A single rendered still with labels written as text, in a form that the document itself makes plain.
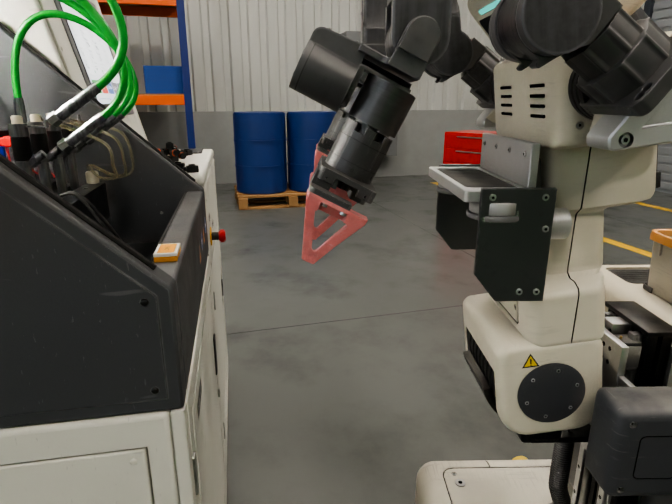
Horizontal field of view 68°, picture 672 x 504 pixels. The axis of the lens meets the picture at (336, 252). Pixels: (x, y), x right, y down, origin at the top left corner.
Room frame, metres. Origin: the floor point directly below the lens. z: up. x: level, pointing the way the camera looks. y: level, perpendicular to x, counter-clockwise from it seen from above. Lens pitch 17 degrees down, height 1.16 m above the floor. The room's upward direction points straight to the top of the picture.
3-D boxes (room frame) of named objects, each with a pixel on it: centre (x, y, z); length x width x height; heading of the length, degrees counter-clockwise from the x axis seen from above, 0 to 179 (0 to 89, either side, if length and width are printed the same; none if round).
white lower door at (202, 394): (0.87, 0.26, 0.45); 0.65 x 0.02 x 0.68; 11
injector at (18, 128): (0.83, 0.50, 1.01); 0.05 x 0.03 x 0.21; 101
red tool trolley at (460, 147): (4.84, -1.44, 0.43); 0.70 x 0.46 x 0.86; 41
